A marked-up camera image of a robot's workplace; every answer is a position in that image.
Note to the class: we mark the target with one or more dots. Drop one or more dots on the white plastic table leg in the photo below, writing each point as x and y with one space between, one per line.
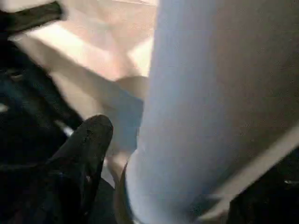
215 107

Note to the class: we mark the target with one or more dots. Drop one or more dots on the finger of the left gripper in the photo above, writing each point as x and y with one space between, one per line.
32 16

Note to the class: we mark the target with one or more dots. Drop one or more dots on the white plastic table top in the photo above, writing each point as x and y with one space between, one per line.
103 60

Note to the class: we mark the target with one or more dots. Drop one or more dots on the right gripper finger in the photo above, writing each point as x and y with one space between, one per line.
74 172

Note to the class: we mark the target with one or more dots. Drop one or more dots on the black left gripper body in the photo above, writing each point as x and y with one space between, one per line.
23 116

